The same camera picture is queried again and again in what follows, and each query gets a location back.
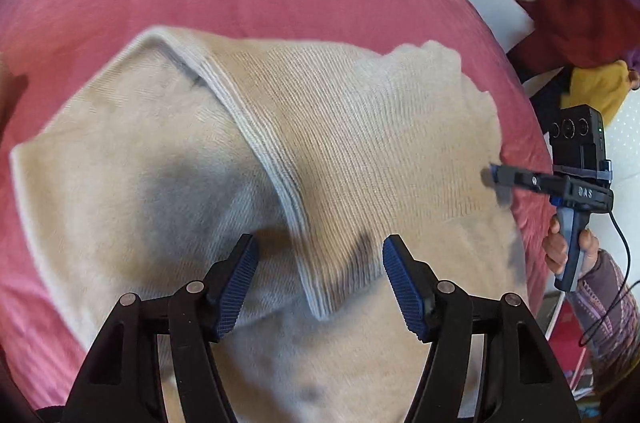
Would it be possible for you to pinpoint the beige knit sweater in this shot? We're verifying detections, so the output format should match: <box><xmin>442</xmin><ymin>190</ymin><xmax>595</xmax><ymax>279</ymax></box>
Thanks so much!
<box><xmin>11</xmin><ymin>27</ymin><xmax>526</xmax><ymax>422</ymax></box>

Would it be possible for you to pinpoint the patterned right sleeve forearm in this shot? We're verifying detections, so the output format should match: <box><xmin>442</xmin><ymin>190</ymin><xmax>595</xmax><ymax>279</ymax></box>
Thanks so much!
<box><xmin>567</xmin><ymin>251</ymin><xmax>639</xmax><ymax>389</ymax></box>

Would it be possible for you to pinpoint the operator right hand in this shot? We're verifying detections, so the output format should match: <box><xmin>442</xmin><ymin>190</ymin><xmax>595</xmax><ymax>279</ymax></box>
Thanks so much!
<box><xmin>542</xmin><ymin>216</ymin><xmax>600</xmax><ymax>278</ymax></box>

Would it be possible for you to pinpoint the yellow garment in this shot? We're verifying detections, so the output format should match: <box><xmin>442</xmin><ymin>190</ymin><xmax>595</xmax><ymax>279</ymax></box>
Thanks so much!
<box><xmin>561</xmin><ymin>60</ymin><xmax>631</xmax><ymax>127</ymax></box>

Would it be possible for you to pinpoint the dark red garment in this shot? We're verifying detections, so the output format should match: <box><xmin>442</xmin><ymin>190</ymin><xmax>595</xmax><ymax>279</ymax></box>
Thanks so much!
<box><xmin>508</xmin><ymin>0</ymin><xmax>639</xmax><ymax>82</ymax></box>

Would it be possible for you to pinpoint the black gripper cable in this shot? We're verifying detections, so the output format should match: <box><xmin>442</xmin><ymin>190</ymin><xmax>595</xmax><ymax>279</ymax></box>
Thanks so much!
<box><xmin>578</xmin><ymin>209</ymin><xmax>640</xmax><ymax>349</ymax></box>

